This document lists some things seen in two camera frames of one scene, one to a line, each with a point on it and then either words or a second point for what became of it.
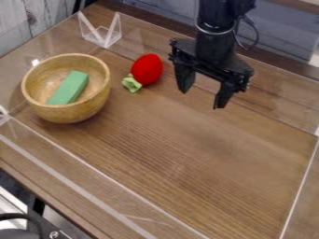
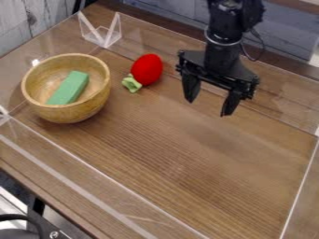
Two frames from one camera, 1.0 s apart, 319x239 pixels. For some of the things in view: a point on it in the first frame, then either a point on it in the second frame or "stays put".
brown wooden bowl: x=43 y=77 stays put
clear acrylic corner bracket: x=103 y=35 stays put
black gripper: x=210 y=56 -> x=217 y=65
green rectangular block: x=70 y=89 stays put
